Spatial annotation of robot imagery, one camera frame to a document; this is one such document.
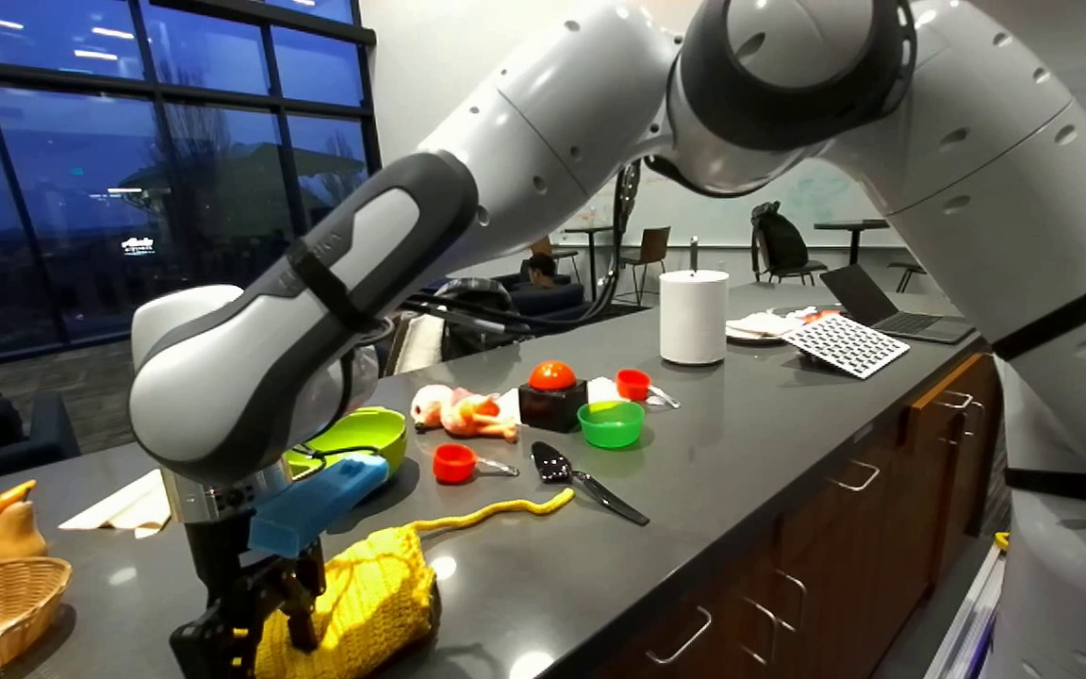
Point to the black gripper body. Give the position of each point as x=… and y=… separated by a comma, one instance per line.
x=243, y=584

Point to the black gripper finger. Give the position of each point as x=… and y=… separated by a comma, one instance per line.
x=302, y=584

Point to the yellow knitted cloth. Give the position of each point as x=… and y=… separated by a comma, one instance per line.
x=380, y=596

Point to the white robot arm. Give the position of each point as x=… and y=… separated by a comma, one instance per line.
x=941, y=115

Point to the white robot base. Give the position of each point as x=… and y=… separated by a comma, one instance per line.
x=1042, y=606

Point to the white folded paper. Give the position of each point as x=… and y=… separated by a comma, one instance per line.
x=141, y=512

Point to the lime green bowl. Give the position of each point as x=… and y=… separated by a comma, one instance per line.
x=380, y=431

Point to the small orange measuring cup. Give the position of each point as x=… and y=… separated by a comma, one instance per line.
x=458, y=466

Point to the orange white plush toy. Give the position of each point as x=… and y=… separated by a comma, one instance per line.
x=460, y=412

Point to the black plastic spoon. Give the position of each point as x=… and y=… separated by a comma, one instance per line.
x=561, y=468

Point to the black jar orange lid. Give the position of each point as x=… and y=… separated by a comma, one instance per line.
x=552, y=376

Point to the jacket and backpack pile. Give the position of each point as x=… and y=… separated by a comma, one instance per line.
x=451, y=320

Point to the small green bowl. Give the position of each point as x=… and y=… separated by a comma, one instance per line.
x=612, y=422

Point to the white cylindrical speaker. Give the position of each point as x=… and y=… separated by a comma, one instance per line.
x=691, y=318

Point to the wooden drawer cabinet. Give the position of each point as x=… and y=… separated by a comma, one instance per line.
x=828, y=590

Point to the white keyboard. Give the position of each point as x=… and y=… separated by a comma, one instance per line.
x=847, y=346

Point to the dark laptop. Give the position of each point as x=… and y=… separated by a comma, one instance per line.
x=867, y=304

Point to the orange measuring cup white handle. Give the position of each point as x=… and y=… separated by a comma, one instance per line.
x=637, y=386

